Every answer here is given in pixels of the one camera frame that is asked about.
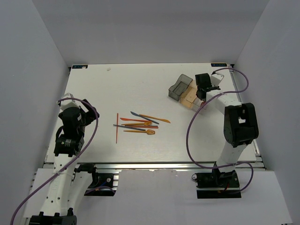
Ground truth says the yellow plastic knife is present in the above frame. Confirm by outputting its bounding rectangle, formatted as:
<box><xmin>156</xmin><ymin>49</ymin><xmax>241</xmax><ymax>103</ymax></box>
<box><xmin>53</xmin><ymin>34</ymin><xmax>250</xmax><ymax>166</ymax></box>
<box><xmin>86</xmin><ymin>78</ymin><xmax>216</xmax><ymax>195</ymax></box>
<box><xmin>139</xmin><ymin>114</ymin><xmax>171</xmax><ymax>123</ymax></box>

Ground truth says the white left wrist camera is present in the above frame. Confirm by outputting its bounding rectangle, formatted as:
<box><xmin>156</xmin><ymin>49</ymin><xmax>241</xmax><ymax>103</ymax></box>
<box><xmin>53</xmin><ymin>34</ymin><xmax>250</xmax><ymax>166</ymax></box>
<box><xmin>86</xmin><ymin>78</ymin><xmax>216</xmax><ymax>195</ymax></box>
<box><xmin>56</xmin><ymin>93</ymin><xmax>80</xmax><ymax>111</ymax></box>

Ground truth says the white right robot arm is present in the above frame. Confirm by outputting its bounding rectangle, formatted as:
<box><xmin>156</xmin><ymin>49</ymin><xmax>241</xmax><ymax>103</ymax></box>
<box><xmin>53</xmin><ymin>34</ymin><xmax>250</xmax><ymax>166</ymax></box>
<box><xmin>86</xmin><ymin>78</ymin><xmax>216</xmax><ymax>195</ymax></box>
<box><xmin>195</xmin><ymin>73</ymin><xmax>259</xmax><ymax>187</ymax></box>

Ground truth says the clear plastic container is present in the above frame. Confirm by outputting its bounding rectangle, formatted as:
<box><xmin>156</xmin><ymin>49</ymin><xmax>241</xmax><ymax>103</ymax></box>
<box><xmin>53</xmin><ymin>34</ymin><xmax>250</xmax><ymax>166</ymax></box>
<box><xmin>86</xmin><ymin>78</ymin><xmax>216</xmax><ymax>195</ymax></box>
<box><xmin>192</xmin><ymin>97</ymin><xmax>208</xmax><ymax>114</ymax></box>

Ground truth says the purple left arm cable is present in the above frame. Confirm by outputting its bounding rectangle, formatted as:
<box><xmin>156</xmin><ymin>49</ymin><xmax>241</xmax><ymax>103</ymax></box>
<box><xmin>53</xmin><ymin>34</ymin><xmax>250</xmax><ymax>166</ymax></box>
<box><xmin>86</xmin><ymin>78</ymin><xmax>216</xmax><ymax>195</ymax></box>
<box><xmin>11</xmin><ymin>98</ymin><xmax>99</xmax><ymax>225</ymax></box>

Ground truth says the yellow plastic fork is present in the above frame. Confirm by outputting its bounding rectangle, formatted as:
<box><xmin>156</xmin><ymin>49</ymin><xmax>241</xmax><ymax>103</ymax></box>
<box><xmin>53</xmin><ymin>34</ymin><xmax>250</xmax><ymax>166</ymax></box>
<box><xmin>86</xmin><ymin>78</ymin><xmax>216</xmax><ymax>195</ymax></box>
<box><xmin>122</xmin><ymin>121</ymin><xmax>152</xmax><ymax>127</ymax></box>
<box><xmin>124</xmin><ymin>129</ymin><xmax>156</xmax><ymax>135</ymax></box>

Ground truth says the amber plastic container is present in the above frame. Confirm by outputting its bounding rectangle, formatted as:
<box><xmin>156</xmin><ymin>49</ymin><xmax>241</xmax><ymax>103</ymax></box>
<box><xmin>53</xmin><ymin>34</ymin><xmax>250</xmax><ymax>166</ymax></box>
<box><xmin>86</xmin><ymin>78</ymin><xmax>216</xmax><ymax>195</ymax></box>
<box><xmin>180</xmin><ymin>80</ymin><xmax>197</xmax><ymax>109</ymax></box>

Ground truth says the blue corner label sticker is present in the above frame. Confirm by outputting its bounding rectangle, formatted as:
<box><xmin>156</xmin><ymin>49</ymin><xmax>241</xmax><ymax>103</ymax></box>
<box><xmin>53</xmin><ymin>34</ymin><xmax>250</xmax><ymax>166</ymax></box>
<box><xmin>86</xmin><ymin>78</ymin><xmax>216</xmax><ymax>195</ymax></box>
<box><xmin>71</xmin><ymin>65</ymin><xmax>88</xmax><ymax>69</ymax></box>
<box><xmin>211</xmin><ymin>63</ymin><xmax>227</xmax><ymax>67</ymax></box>

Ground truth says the orange chopstick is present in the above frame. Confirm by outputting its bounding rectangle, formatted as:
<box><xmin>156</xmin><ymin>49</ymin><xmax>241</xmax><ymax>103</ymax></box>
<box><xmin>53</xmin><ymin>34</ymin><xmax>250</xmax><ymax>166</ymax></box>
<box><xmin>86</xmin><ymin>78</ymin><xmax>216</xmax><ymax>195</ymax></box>
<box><xmin>116</xmin><ymin>113</ymin><xmax>119</xmax><ymax>144</ymax></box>
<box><xmin>124</xmin><ymin>125</ymin><xmax>159</xmax><ymax>129</ymax></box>

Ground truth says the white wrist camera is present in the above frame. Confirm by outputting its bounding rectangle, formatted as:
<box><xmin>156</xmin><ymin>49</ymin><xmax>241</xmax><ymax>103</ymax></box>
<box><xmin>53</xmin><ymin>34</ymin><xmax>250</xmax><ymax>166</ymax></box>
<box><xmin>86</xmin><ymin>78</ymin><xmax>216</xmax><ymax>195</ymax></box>
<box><xmin>56</xmin><ymin>93</ymin><xmax>80</xmax><ymax>111</ymax></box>
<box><xmin>210</xmin><ymin>72</ymin><xmax>224</xmax><ymax>87</ymax></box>

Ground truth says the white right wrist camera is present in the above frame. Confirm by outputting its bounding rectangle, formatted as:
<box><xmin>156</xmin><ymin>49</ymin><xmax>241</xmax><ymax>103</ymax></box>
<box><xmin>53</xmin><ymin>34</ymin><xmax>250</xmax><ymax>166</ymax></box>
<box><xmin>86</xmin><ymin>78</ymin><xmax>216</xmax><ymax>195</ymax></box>
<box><xmin>210</xmin><ymin>72</ymin><xmax>224</xmax><ymax>87</ymax></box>

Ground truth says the smoky grey plastic container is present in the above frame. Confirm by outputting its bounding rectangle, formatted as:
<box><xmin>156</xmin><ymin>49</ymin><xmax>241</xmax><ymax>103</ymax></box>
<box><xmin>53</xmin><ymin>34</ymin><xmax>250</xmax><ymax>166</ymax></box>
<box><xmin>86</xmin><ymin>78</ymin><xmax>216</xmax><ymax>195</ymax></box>
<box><xmin>168</xmin><ymin>74</ymin><xmax>193</xmax><ymax>101</ymax></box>

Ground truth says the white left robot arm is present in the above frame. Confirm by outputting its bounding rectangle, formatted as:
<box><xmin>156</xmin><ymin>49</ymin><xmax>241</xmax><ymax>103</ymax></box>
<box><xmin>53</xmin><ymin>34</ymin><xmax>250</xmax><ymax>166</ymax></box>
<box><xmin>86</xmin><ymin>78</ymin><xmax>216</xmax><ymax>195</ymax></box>
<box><xmin>29</xmin><ymin>95</ymin><xmax>99</xmax><ymax>225</ymax></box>

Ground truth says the blue plastic knife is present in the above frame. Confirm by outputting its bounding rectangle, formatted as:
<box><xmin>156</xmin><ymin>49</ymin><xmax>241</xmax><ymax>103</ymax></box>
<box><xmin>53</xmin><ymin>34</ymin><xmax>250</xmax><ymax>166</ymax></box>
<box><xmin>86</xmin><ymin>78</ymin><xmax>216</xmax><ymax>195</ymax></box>
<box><xmin>130</xmin><ymin>111</ymin><xmax>157</xmax><ymax>124</ymax></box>

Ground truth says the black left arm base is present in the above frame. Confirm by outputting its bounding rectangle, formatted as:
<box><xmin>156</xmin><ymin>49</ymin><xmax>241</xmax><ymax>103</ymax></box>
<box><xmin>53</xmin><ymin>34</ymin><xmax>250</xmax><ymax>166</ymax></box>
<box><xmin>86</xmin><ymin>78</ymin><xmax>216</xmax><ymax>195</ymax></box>
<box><xmin>75</xmin><ymin>164</ymin><xmax>116</xmax><ymax>196</ymax></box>

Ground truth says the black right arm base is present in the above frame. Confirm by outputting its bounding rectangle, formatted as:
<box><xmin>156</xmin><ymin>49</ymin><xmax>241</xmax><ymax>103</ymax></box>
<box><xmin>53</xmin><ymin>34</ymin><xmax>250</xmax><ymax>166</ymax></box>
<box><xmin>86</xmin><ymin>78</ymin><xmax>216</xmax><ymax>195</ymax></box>
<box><xmin>191</xmin><ymin>171</ymin><xmax>241</xmax><ymax>199</ymax></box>

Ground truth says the blue chopstick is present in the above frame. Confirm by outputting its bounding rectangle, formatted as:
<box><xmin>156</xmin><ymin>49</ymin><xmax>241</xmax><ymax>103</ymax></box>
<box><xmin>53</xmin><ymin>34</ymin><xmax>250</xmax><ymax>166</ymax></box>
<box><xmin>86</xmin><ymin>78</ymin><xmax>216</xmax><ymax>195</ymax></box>
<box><xmin>113</xmin><ymin>124</ymin><xmax>146</xmax><ymax>131</ymax></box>

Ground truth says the orange plastic knife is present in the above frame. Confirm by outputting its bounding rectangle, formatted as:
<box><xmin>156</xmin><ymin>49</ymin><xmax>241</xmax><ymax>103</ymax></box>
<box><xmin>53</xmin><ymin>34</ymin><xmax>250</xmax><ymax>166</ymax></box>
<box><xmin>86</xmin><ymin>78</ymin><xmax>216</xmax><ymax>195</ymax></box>
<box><xmin>119</xmin><ymin>117</ymin><xmax>151</xmax><ymax>122</ymax></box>

